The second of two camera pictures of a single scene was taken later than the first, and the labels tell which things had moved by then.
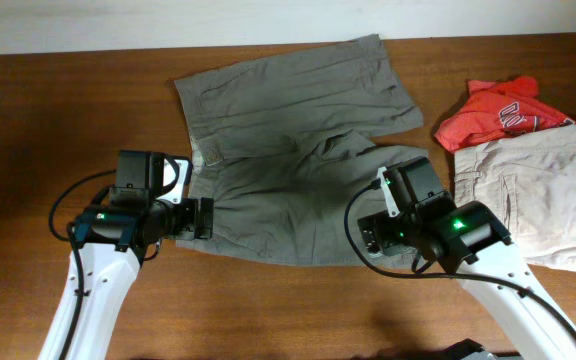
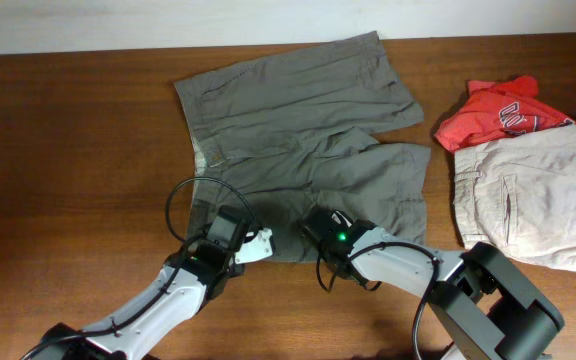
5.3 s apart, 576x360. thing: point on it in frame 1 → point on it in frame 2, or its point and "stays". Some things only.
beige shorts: [549, 190] stays
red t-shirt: [497, 109] stays
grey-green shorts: [283, 143] stays
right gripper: [381, 222] → [360, 277]
